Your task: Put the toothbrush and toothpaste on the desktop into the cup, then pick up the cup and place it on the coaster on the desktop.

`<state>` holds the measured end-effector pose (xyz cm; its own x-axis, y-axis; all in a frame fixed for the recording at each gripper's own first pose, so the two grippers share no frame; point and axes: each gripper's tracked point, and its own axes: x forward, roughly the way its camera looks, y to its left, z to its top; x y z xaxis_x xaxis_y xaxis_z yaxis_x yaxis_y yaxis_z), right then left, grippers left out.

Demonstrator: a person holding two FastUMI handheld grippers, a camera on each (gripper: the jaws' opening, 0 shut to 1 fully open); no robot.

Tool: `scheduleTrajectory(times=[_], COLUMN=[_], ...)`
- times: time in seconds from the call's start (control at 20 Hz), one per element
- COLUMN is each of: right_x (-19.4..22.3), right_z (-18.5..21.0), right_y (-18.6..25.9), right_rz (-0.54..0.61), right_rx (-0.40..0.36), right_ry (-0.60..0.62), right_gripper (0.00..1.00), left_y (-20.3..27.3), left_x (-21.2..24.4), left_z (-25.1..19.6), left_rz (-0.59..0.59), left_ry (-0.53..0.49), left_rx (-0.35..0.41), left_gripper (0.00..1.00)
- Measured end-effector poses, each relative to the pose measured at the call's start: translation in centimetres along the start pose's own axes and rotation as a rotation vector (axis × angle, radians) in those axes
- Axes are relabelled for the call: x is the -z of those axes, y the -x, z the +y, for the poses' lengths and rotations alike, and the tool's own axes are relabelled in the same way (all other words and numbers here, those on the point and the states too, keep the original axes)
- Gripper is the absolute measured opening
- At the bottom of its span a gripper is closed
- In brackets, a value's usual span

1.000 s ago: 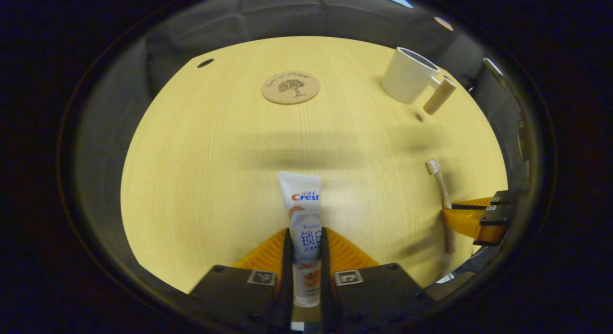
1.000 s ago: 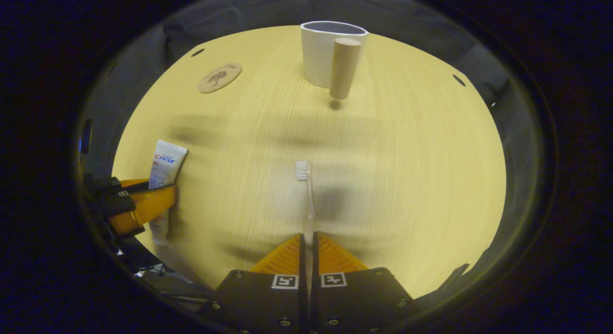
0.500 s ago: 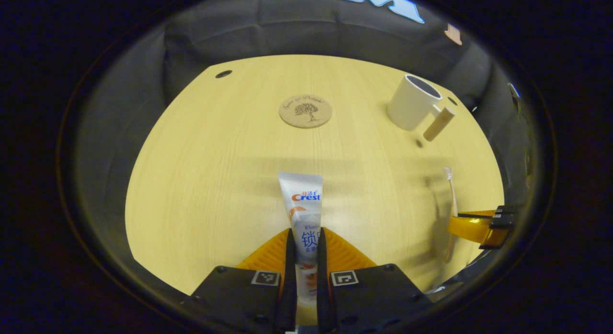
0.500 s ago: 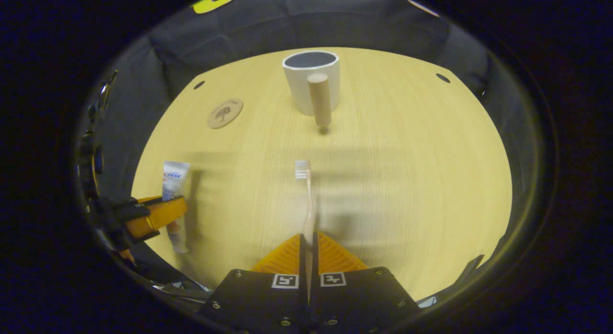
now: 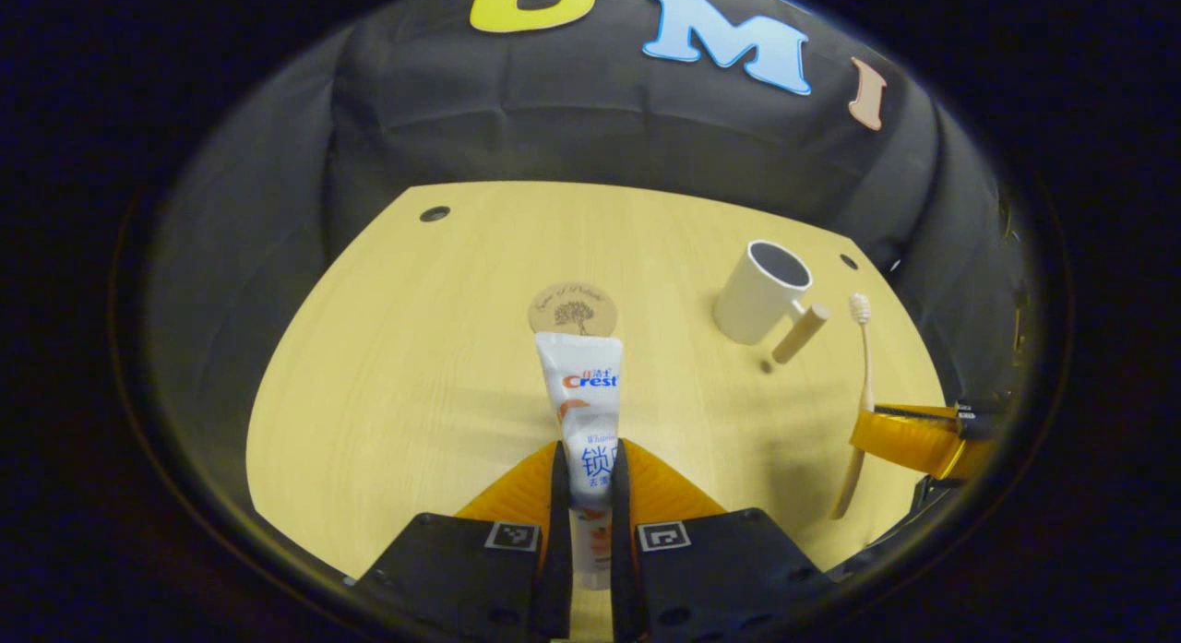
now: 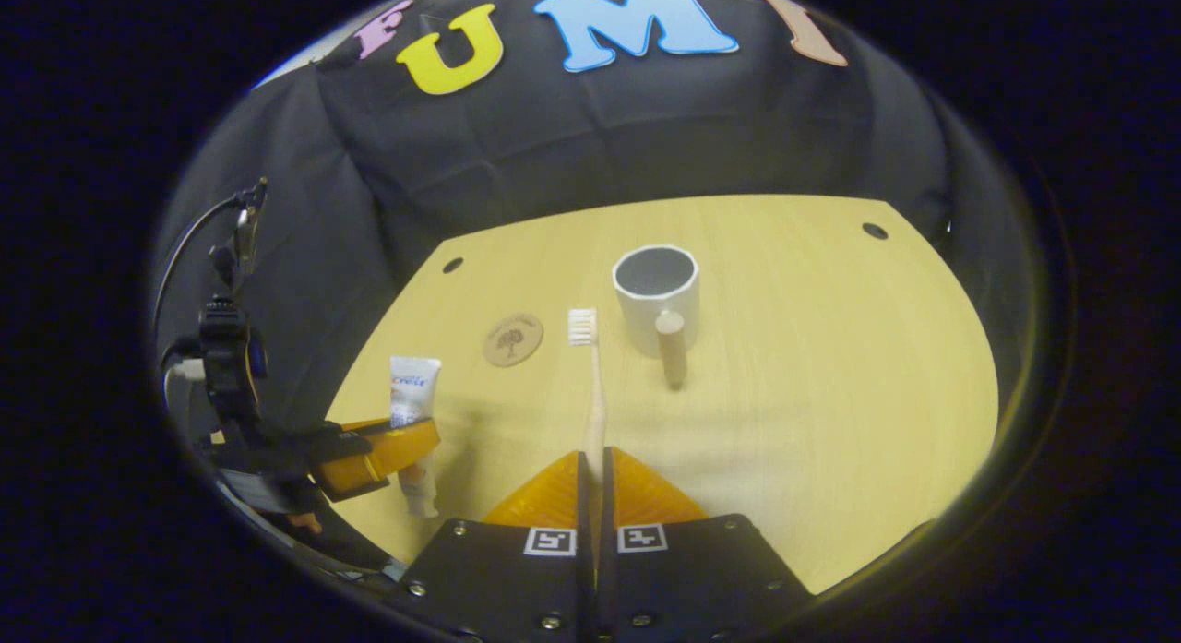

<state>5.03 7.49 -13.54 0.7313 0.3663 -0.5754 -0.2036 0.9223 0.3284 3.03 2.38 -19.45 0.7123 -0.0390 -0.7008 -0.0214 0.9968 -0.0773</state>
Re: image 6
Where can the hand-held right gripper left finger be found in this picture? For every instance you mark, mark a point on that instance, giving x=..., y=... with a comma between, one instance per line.
x=583, y=588

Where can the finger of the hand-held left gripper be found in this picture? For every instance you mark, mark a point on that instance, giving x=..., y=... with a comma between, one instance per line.
x=364, y=425
x=387, y=451

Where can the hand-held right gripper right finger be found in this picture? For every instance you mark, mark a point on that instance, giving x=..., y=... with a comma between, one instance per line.
x=609, y=588

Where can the white toothpaste tube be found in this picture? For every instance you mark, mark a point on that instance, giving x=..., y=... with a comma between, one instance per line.
x=412, y=385

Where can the round wooden coaster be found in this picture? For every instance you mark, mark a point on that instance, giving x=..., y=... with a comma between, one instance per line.
x=513, y=339

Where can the beige toothbrush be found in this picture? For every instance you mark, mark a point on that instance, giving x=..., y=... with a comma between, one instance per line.
x=595, y=403

